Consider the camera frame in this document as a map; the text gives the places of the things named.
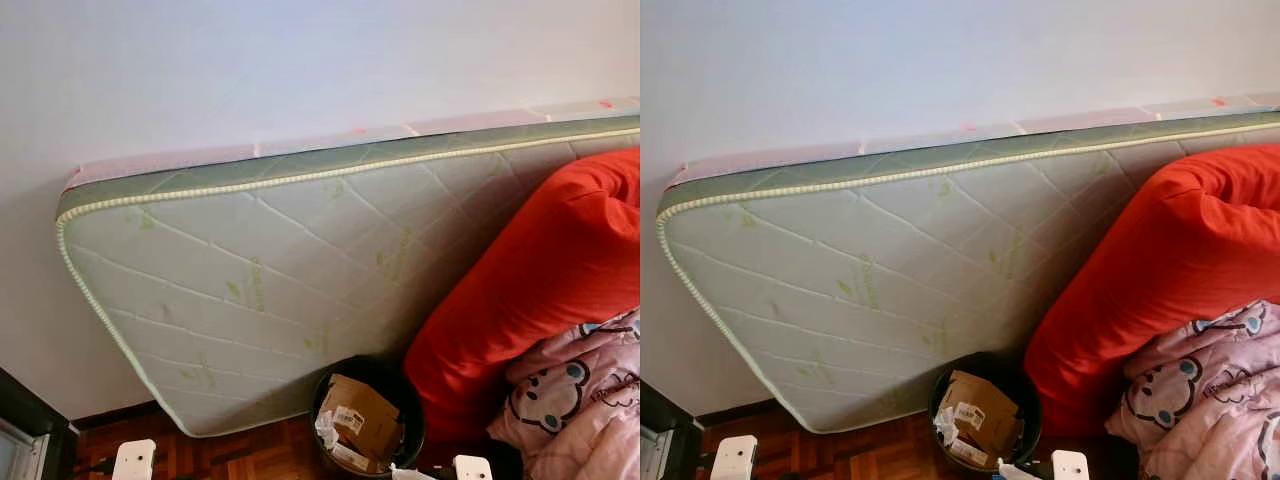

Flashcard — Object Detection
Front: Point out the pink cartoon print blanket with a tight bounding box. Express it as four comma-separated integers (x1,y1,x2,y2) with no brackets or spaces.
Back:
487,308,641,480
1105,300,1280,480

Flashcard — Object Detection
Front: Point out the thick red fabric cushion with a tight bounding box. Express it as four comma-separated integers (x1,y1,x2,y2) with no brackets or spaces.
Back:
1022,143,1280,441
403,148,641,446

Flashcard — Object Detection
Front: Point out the dark wooden skirting board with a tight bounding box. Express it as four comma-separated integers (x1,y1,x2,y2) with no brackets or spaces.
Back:
75,400,161,429
695,400,771,426

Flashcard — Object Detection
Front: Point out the black round trash bin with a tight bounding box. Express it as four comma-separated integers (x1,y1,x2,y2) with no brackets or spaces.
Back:
310,355,426,479
928,352,1043,476

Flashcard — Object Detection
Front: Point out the brown cardboard box with label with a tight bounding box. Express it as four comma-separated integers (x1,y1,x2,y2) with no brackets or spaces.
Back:
938,370,1023,465
318,374,403,469

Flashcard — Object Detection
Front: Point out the dark wardrobe door frame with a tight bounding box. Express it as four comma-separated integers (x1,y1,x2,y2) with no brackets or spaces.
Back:
640,380,697,480
0,368,79,480

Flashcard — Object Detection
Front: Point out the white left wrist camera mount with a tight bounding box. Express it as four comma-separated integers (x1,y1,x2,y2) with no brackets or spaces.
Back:
112,440,157,480
710,435,758,480

